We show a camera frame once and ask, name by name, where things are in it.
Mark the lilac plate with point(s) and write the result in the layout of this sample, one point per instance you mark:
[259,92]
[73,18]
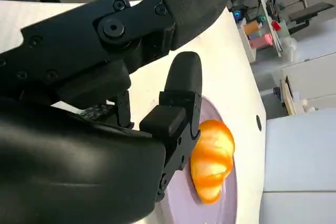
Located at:
[178,203]

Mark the orange and white bread roll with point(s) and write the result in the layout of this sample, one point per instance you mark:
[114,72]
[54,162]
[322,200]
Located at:
[212,161]

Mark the small red item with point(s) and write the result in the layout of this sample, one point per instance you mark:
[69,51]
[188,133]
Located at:
[275,25]

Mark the white workshop shelf rack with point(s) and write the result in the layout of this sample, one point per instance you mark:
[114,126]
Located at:
[267,45]

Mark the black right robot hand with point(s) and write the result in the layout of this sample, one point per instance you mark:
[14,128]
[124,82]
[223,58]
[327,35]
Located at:
[65,161]

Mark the white cabinet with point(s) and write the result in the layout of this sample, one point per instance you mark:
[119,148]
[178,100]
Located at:
[312,85]

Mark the orange spool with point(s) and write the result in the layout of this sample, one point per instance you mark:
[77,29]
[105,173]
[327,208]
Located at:
[252,27]

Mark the black platform machine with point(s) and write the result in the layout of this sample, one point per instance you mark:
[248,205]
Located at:
[309,12]

